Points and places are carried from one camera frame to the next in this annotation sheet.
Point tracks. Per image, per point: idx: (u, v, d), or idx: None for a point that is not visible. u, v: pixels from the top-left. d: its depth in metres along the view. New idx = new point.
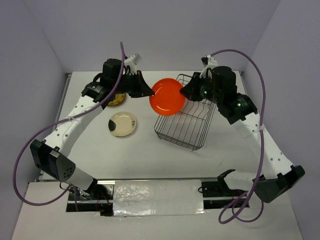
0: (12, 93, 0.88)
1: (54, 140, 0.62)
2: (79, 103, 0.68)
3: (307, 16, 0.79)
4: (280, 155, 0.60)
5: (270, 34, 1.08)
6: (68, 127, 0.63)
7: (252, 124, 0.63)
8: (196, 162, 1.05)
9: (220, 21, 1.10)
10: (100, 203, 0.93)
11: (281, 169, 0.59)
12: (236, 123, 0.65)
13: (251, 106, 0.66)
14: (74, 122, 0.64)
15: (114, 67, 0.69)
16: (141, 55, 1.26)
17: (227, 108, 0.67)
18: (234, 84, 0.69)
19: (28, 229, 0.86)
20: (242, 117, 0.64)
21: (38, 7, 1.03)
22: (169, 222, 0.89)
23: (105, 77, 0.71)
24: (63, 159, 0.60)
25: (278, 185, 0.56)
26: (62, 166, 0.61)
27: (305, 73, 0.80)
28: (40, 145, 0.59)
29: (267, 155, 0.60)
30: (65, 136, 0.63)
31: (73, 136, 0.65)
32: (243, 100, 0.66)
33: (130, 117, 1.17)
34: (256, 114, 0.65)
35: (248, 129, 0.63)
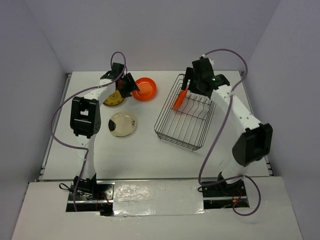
0: (12, 91, 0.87)
1: (89, 97, 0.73)
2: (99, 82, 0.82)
3: (306, 17, 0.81)
4: (249, 114, 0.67)
5: (269, 36, 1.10)
6: (98, 91, 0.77)
7: (224, 93, 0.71)
8: (197, 162, 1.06)
9: (220, 22, 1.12)
10: (100, 203, 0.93)
11: (249, 125, 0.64)
12: (212, 96, 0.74)
13: (225, 82, 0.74)
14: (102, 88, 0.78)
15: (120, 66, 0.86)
16: (142, 55, 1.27)
17: (205, 84, 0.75)
18: (209, 66, 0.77)
19: (27, 230, 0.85)
20: (215, 88, 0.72)
21: (40, 7, 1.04)
22: (169, 222, 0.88)
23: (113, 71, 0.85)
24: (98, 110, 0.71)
25: (245, 137, 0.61)
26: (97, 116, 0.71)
27: (304, 72, 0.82)
28: (80, 99, 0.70)
29: (237, 115, 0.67)
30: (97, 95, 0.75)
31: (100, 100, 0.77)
32: (218, 77, 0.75)
33: (130, 117, 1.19)
34: (229, 86, 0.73)
35: (220, 97, 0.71)
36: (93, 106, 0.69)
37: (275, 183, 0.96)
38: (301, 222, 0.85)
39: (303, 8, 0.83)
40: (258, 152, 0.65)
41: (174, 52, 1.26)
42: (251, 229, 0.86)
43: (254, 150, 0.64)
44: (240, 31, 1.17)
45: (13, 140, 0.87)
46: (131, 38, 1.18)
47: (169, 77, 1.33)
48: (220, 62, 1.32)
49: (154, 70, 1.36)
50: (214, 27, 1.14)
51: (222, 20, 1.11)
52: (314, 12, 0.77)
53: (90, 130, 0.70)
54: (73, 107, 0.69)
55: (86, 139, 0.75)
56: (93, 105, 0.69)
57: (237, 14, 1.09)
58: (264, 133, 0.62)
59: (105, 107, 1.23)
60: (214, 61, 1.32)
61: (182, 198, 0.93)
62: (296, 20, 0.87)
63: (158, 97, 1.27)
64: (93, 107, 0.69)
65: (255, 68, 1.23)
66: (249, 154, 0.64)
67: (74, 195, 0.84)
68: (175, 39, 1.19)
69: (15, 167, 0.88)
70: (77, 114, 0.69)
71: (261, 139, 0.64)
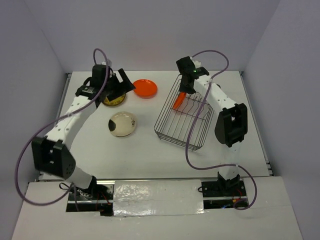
0: (12, 91, 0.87)
1: (55, 134, 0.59)
2: (74, 102, 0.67)
3: (306, 17, 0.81)
4: (226, 97, 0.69)
5: (269, 35, 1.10)
6: (68, 121, 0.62)
7: (203, 81, 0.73)
8: (197, 162, 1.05)
9: (219, 22, 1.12)
10: (100, 203, 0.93)
11: (226, 105, 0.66)
12: (195, 86, 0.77)
13: (204, 71, 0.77)
14: (73, 116, 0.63)
15: (103, 70, 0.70)
16: (142, 55, 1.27)
17: (186, 76, 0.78)
18: (191, 62, 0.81)
19: (27, 230, 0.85)
20: (196, 77, 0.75)
21: (40, 7, 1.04)
22: (169, 222, 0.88)
23: (94, 80, 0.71)
24: (65, 153, 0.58)
25: (221, 115, 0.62)
26: (64, 161, 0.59)
27: (304, 72, 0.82)
28: (41, 141, 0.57)
29: (215, 99, 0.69)
30: (66, 129, 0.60)
31: (72, 132, 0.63)
32: (198, 69, 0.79)
33: (130, 117, 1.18)
34: (208, 75, 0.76)
35: (200, 85, 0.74)
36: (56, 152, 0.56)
37: (275, 183, 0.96)
38: (301, 222, 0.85)
39: (302, 8, 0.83)
40: (237, 131, 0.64)
41: (174, 52, 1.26)
42: (250, 229, 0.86)
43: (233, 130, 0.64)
44: (240, 31, 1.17)
45: (13, 140, 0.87)
46: (131, 38, 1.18)
47: (168, 77, 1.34)
48: (220, 62, 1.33)
49: (154, 69, 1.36)
50: (214, 27, 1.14)
51: (222, 20, 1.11)
52: (313, 12, 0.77)
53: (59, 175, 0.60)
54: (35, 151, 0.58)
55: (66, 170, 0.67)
56: (57, 149, 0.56)
57: (237, 14, 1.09)
58: (239, 110, 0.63)
59: (105, 107, 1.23)
60: (214, 61, 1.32)
61: (182, 198, 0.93)
62: (295, 20, 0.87)
63: (158, 97, 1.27)
64: (57, 152, 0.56)
65: (255, 68, 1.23)
66: (228, 132, 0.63)
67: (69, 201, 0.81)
68: (175, 39, 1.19)
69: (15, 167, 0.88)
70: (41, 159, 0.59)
71: (239, 118, 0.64)
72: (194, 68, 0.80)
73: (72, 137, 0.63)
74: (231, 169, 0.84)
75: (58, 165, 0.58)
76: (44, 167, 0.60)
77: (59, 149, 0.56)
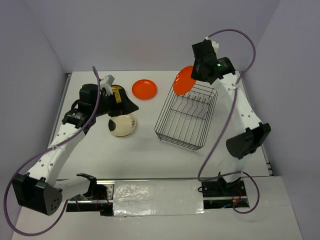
0: (12, 91, 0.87)
1: (38, 171, 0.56)
2: (60, 131, 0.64)
3: (306, 18, 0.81)
4: (251, 113, 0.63)
5: (269, 35, 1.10)
6: (52, 156, 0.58)
7: (228, 83, 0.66)
8: (196, 162, 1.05)
9: (220, 21, 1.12)
10: (100, 203, 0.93)
11: (249, 124, 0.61)
12: (215, 82, 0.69)
13: (230, 67, 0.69)
14: (58, 149, 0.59)
15: (91, 93, 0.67)
16: (142, 55, 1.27)
17: (208, 68, 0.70)
18: (212, 51, 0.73)
19: (26, 230, 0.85)
20: (220, 76, 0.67)
21: (40, 7, 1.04)
22: (169, 222, 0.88)
23: (83, 103, 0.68)
24: (49, 190, 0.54)
25: (244, 138, 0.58)
26: (48, 199, 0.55)
27: (305, 72, 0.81)
28: (22, 180, 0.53)
29: (239, 111, 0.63)
30: (50, 165, 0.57)
31: (58, 165, 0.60)
32: (223, 62, 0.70)
33: (130, 117, 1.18)
34: (234, 75, 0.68)
35: (224, 88, 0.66)
36: (39, 191, 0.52)
37: (275, 183, 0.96)
38: (300, 222, 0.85)
39: (303, 8, 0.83)
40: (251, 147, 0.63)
41: (174, 52, 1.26)
42: (250, 229, 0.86)
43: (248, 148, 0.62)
44: (240, 31, 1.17)
45: (12, 140, 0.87)
46: (130, 37, 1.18)
47: (168, 77, 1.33)
48: None
49: (154, 69, 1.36)
50: (215, 27, 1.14)
51: (222, 20, 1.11)
52: (314, 12, 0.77)
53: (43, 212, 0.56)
54: (16, 190, 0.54)
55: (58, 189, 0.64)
56: (40, 189, 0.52)
57: (237, 14, 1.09)
58: (261, 133, 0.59)
59: None
60: None
61: (181, 198, 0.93)
62: (296, 20, 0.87)
63: (159, 97, 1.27)
64: (40, 192, 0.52)
65: (255, 68, 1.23)
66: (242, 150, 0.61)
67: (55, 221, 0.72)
68: (175, 39, 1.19)
69: (15, 168, 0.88)
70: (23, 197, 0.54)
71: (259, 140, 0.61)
72: (216, 59, 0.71)
73: (58, 169, 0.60)
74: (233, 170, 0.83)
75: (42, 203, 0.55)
76: (27, 203, 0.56)
77: (42, 189, 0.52)
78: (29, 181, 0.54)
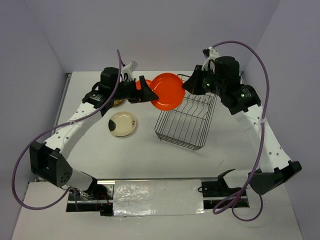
0: (12, 91, 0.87)
1: (55, 142, 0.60)
2: (79, 108, 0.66)
3: (306, 18, 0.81)
4: (279, 150, 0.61)
5: (269, 35, 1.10)
6: (68, 130, 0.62)
7: (254, 116, 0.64)
8: (196, 162, 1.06)
9: (220, 22, 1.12)
10: (100, 203, 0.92)
11: (278, 163, 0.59)
12: (238, 114, 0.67)
13: (254, 98, 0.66)
14: (76, 125, 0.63)
15: (111, 77, 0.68)
16: (142, 55, 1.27)
17: (230, 98, 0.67)
18: (237, 74, 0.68)
19: (27, 230, 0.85)
20: (244, 109, 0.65)
21: (40, 7, 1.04)
22: (169, 222, 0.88)
23: (103, 87, 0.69)
24: (61, 162, 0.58)
25: (273, 179, 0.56)
26: (59, 172, 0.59)
27: (305, 72, 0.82)
28: (39, 147, 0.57)
29: (266, 148, 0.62)
30: (66, 138, 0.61)
31: (73, 141, 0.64)
32: (247, 91, 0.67)
33: (130, 117, 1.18)
34: (260, 106, 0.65)
35: (249, 121, 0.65)
36: (52, 161, 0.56)
37: None
38: (301, 222, 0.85)
39: (303, 8, 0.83)
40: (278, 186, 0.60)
41: (175, 53, 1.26)
42: (251, 229, 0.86)
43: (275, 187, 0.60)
44: (240, 32, 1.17)
45: (13, 140, 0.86)
46: (131, 38, 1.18)
47: None
48: None
49: (154, 70, 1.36)
50: (215, 27, 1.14)
51: (222, 20, 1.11)
52: (314, 13, 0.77)
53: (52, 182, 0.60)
54: (32, 156, 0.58)
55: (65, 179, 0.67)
56: (54, 159, 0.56)
57: (237, 14, 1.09)
58: (291, 173, 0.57)
59: None
60: None
61: (182, 198, 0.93)
62: (296, 21, 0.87)
63: None
64: (53, 161, 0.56)
65: (255, 68, 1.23)
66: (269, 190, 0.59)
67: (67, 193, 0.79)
68: (175, 39, 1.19)
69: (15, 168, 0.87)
70: (36, 165, 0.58)
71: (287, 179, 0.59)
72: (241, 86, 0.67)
73: (72, 144, 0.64)
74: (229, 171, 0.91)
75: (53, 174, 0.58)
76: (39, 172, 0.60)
77: (55, 159, 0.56)
78: (44, 150, 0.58)
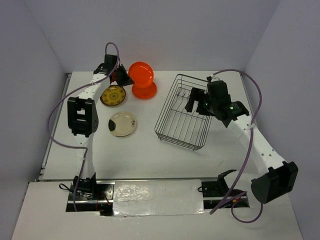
0: (12, 92, 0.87)
1: (85, 96, 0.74)
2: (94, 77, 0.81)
3: (306, 17, 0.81)
4: (272, 151, 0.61)
5: (269, 35, 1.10)
6: (93, 88, 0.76)
7: (243, 124, 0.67)
8: (196, 162, 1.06)
9: (219, 22, 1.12)
10: (100, 203, 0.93)
11: (273, 163, 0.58)
12: (230, 124, 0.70)
13: (243, 110, 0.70)
14: (97, 85, 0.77)
15: (113, 58, 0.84)
16: (142, 55, 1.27)
17: (221, 112, 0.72)
18: (226, 92, 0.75)
19: (27, 230, 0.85)
20: (234, 118, 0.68)
21: (40, 7, 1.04)
22: (170, 222, 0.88)
23: (107, 64, 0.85)
24: (94, 109, 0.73)
25: (269, 178, 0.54)
26: (93, 116, 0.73)
27: (305, 72, 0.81)
28: (75, 99, 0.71)
29: (259, 151, 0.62)
30: (92, 93, 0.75)
31: (97, 97, 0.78)
32: (236, 105, 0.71)
33: (130, 117, 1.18)
34: (248, 116, 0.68)
35: (239, 128, 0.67)
36: (88, 107, 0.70)
37: None
38: (301, 221, 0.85)
39: (303, 7, 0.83)
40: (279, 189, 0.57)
41: (174, 52, 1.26)
42: (251, 229, 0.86)
43: (276, 190, 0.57)
44: (240, 31, 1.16)
45: (13, 141, 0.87)
46: (130, 38, 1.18)
47: (168, 78, 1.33)
48: (221, 61, 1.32)
49: (154, 70, 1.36)
50: (215, 27, 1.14)
51: (222, 20, 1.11)
52: (314, 12, 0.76)
53: (88, 128, 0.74)
54: (70, 109, 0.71)
55: (85, 138, 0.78)
56: (89, 105, 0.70)
57: (237, 14, 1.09)
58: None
59: (105, 108, 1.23)
60: (214, 61, 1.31)
61: (182, 198, 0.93)
62: (296, 21, 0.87)
63: (159, 97, 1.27)
64: (88, 107, 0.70)
65: (255, 68, 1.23)
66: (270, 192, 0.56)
67: (74, 195, 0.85)
68: (175, 39, 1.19)
69: (15, 168, 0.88)
70: (73, 115, 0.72)
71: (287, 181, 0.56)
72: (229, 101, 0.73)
73: (96, 100, 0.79)
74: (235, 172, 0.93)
75: (88, 119, 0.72)
76: (76, 122, 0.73)
77: (90, 105, 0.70)
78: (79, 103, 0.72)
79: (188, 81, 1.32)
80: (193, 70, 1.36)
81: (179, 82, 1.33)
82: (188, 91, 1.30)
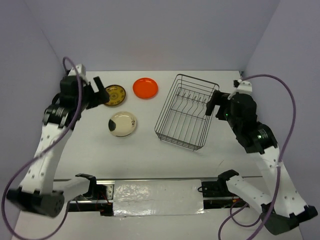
0: (12, 92, 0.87)
1: (31, 183, 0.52)
2: (43, 134, 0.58)
3: (306, 17, 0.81)
4: (295, 194, 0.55)
5: (269, 35, 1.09)
6: (41, 164, 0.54)
7: (270, 158, 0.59)
8: (196, 162, 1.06)
9: (220, 21, 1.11)
10: (100, 203, 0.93)
11: (295, 209, 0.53)
12: (255, 154, 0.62)
13: (271, 138, 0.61)
14: (46, 157, 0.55)
15: (73, 85, 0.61)
16: (142, 55, 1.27)
17: (246, 138, 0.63)
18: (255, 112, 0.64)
19: (27, 230, 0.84)
20: (260, 151, 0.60)
21: (39, 7, 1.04)
22: (169, 222, 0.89)
23: (64, 96, 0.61)
24: (48, 198, 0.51)
25: (287, 222, 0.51)
26: (50, 206, 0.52)
27: (305, 72, 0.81)
28: (17, 193, 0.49)
29: (282, 192, 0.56)
30: (41, 175, 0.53)
31: (51, 171, 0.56)
32: (263, 131, 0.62)
33: (130, 117, 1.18)
34: (276, 148, 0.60)
35: (265, 164, 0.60)
36: (37, 204, 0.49)
37: None
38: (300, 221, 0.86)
39: (303, 7, 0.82)
40: None
41: (174, 52, 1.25)
42: (251, 229, 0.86)
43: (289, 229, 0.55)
44: (240, 32, 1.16)
45: (12, 140, 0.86)
46: (131, 38, 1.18)
47: (168, 78, 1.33)
48: (221, 61, 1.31)
49: (154, 70, 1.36)
50: (214, 27, 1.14)
51: (222, 20, 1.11)
52: (314, 12, 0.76)
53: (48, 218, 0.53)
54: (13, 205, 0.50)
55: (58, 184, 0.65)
56: (38, 200, 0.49)
57: (237, 14, 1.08)
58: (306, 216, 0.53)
59: (105, 107, 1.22)
60: (214, 61, 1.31)
61: (182, 198, 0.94)
62: (296, 21, 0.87)
63: (159, 97, 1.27)
64: (37, 202, 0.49)
65: (255, 68, 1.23)
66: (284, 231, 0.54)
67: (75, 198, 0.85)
68: (175, 39, 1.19)
69: (15, 168, 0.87)
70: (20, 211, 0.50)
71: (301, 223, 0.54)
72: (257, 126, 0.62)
73: (52, 174, 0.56)
74: (234, 178, 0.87)
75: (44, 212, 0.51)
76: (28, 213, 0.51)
77: (39, 199, 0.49)
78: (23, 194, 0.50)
79: (188, 81, 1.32)
80: (193, 70, 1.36)
81: (179, 81, 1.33)
82: (188, 91, 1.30)
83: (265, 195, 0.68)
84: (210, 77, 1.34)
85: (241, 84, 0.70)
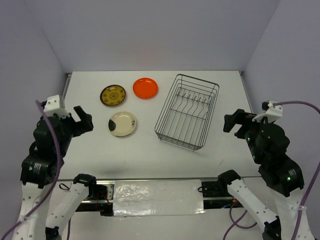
0: (12, 92, 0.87)
1: None
2: (24, 195, 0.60)
3: (306, 17, 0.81)
4: (307, 233, 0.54)
5: (269, 35, 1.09)
6: (27, 227, 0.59)
7: (292, 200, 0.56)
8: (196, 162, 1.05)
9: (219, 22, 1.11)
10: (100, 203, 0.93)
11: None
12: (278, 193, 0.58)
13: (299, 180, 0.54)
14: (31, 220, 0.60)
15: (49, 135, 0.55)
16: (142, 55, 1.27)
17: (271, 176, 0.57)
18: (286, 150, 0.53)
19: None
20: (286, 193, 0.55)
21: (39, 7, 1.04)
22: (169, 222, 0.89)
23: (41, 146, 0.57)
24: None
25: None
26: None
27: (305, 72, 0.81)
28: None
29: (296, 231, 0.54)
30: (29, 236, 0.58)
31: (38, 226, 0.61)
32: (293, 174, 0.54)
33: (130, 117, 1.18)
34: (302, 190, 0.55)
35: (286, 204, 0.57)
36: None
37: None
38: None
39: (303, 7, 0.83)
40: None
41: (174, 52, 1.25)
42: (250, 229, 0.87)
43: None
44: (240, 32, 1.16)
45: (12, 141, 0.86)
46: (131, 38, 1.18)
47: (168, 78, 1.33)
48: (221, 61, 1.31)
49: (154, 70, 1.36)
50: (214, 27, 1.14)
51: (222, 20, 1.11)
52: (314, 12, 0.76)
53: None
54: None
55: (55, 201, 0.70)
56: None
57: (237, 14, 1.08)
58: None
59: (105, 107, 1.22)
60: (214, 61, 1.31)
61: (182, 198, 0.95)
62: (296, 21, 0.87)
63: (159, 97, 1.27)
64: None
65: (255, 68, 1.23)
66: None
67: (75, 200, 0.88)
68: (175, 39, 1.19)
69: (15, 167, 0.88)
70: None
71: None
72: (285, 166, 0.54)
73: (41, 227, 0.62)
74: (236, 181, 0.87)
75: None
76: None
77: None
78: None
79: (188, 81, 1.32)
80: (193, 70, 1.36)
81: (179, 81, 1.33)
82: (188, 91, 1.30)
83: (268, 211, 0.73)
84: (210, 77, 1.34)
85: (270, 108, 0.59)
